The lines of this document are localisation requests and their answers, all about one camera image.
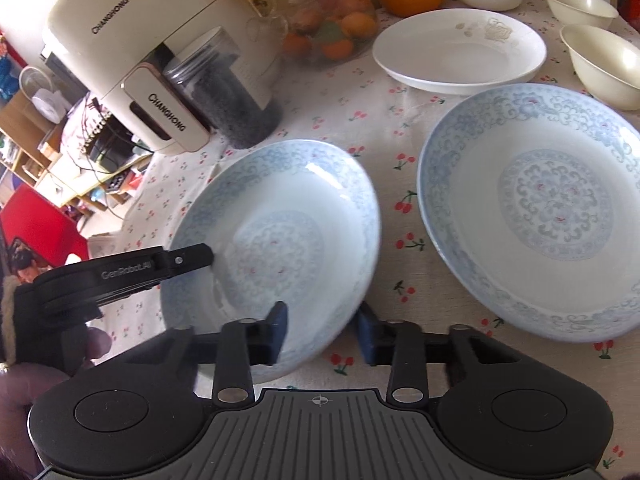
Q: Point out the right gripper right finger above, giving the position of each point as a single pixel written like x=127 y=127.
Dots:
x=408 y=350

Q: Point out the gloved left hand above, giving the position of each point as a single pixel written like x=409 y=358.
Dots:
x=21 y=385

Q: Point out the plain white plate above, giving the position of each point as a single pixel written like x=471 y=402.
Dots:
x=460 y=51

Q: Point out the cherry print tablecloth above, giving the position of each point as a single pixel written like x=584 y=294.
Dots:
x=383 y=124

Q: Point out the cream Changhong air fryer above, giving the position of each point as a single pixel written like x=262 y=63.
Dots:
x=118 y=50

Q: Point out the cream bowl far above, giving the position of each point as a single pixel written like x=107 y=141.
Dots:
x=597 y=13

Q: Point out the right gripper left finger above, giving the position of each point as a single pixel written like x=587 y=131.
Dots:
x=233 y=351

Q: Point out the cream bowl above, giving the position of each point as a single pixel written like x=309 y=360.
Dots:
x=607 y=65
x=597 y=13

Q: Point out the glass teapot with fruit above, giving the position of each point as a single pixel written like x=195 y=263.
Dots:
x=320 y=33

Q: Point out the clear jar dark contents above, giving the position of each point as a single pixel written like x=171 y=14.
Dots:
x=218 y=81

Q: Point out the cream bowl near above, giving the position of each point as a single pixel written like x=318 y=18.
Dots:
x=607 y=65

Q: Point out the blue patterned plate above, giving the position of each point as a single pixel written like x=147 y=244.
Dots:
x=297 y=221
x=530 y=194

